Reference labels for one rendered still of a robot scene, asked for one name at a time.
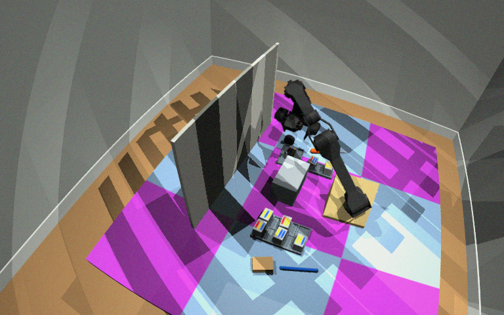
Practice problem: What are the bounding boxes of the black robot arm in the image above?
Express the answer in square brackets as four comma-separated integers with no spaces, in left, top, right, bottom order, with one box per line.
[284,80,372,218]

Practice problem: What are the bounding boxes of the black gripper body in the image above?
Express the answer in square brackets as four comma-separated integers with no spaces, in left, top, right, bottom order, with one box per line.
[274,107,320,135]

